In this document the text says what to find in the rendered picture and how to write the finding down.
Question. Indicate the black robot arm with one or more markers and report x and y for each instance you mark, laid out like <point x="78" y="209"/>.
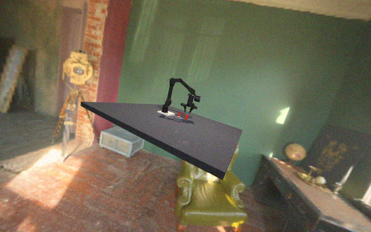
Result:
<point x="191" y="90"/>

